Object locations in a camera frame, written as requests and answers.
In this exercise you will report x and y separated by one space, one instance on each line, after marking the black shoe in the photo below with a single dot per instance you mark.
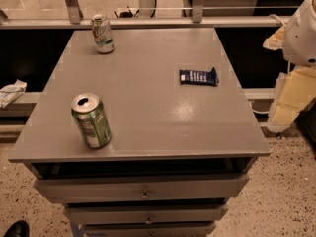
18 229

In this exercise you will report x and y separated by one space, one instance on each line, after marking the bottom grey drawer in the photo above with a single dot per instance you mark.
193 229

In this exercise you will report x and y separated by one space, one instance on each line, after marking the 7up can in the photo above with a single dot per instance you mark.
102 33

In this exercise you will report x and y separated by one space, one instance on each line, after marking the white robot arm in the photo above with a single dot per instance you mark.
299 39

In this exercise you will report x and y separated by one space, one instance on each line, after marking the grey drawer cabinet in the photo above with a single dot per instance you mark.
159 127

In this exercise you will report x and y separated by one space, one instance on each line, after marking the white wipes packet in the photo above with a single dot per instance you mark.
11 92

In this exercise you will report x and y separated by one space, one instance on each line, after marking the top grey drawer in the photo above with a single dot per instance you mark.
141 188

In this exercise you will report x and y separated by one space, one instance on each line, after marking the metal railing frame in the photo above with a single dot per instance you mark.
75 14

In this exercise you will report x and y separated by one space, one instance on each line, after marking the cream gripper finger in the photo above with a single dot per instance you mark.
275 41
293 93

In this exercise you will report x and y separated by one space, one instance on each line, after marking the blue rxbar blueberry bar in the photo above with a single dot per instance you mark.
194 77

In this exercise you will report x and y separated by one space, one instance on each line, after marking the grey drawer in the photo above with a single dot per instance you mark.
141 188
193 229
146 214

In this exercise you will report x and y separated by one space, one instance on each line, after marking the green soda can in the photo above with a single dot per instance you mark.
88 112

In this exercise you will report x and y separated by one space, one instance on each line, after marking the middle grey drawer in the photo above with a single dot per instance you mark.
146 214

